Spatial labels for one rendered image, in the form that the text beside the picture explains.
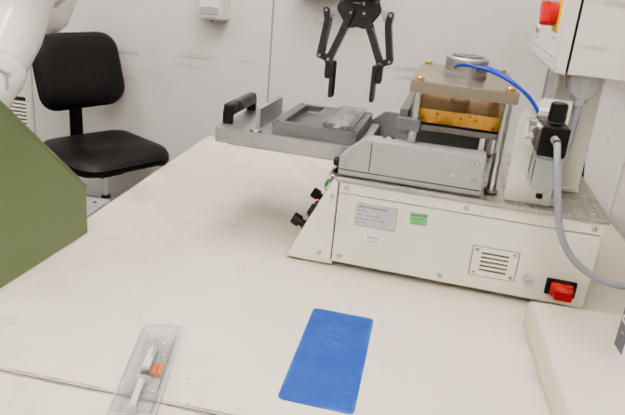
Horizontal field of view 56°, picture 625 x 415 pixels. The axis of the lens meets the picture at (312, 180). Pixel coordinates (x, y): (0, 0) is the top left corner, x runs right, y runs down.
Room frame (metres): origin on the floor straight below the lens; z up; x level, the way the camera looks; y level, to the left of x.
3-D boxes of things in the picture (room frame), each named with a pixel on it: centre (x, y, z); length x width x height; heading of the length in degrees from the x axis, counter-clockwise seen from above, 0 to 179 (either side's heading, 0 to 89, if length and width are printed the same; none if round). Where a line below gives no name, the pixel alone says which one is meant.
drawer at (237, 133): (1.19, 0.03, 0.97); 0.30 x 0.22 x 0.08; 78
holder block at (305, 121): (1.18, -0.02, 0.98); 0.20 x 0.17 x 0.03; 168
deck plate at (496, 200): (1.11, -0.30, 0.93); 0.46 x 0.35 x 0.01; 78
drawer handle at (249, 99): (1.22, 0.17, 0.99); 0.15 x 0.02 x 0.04; 168
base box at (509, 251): (1.10, -0.26, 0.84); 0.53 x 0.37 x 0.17; 78
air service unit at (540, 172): (0.88, -0.35, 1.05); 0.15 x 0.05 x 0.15; 168
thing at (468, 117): (1.11, -0.27, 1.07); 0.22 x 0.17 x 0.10; 168
